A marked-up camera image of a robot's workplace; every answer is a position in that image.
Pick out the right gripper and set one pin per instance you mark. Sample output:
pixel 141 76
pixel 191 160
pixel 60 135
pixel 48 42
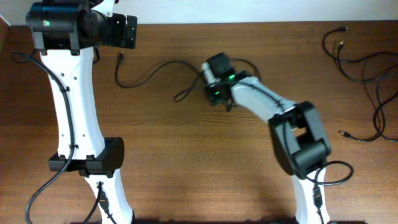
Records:
pixel 213 99

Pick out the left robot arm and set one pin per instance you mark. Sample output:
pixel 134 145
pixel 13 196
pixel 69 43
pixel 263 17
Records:
pixel 67 34

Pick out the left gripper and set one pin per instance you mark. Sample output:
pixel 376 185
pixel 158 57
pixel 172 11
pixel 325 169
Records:
pixel 130 32

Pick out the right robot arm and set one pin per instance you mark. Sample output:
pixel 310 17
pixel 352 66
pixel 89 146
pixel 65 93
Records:
pixel 299 139

